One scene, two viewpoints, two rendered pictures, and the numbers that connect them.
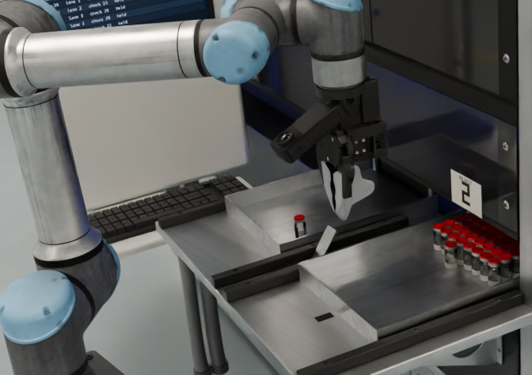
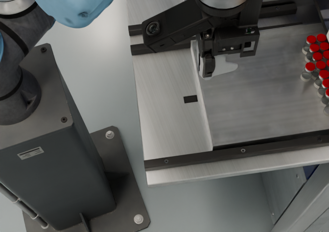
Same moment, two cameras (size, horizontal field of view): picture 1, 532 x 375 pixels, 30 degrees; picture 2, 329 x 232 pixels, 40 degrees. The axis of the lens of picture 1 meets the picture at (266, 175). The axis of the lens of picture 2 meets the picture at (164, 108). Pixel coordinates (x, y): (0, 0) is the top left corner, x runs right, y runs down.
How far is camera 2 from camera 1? 0.94 m
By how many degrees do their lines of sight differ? 41
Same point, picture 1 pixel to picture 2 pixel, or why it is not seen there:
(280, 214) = not seen: outside the picture
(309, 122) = (179, 21)
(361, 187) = (223, 67)
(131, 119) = not seen: outside the picture
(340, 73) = not seen: outside the picture
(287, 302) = (172, 71)
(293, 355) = (152, 133)
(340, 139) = (206, 44)
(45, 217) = not seen: outside the picture
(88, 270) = (23, 22)
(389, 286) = (250, 83)
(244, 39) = not seen: outside the picture
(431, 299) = (273, 110)
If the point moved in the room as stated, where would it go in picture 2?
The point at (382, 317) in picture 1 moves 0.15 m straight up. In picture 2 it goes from (230, 117) to (237, 81)
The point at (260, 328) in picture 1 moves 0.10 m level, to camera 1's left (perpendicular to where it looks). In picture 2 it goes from (142, 94) to (99, 84)
